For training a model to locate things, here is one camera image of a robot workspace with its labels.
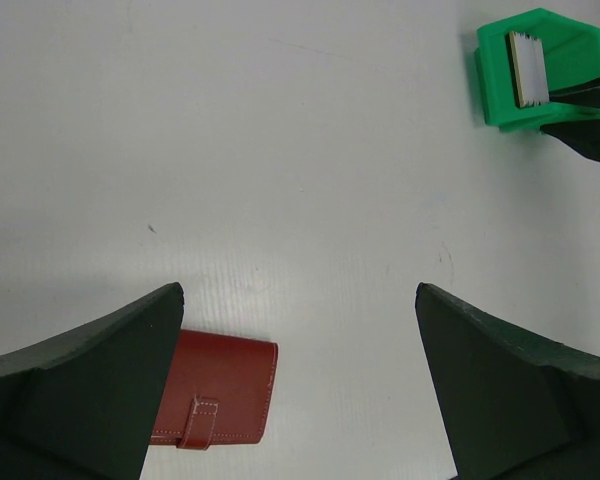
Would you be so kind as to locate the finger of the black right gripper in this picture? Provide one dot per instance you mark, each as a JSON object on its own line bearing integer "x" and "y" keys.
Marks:
{"x": 586, "y": 94}
{"x": 581, "y": 136}

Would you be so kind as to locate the green plastic bin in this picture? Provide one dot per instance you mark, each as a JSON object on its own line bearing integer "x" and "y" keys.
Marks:
{"x": 572, "y": 56}

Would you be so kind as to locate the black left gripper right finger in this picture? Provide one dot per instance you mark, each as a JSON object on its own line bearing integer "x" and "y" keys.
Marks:
{"x": 515, "y": 404}

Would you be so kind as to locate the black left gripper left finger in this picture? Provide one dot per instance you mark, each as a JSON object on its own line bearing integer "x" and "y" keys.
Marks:
{"x": 82, "y": 404}

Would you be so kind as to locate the white card stack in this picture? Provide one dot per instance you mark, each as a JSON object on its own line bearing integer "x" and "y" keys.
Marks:
{"x": 528, "y": 67}

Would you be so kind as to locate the red leather card holder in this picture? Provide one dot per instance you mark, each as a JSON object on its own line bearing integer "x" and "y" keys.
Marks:
{"x": 218, "y": 392}

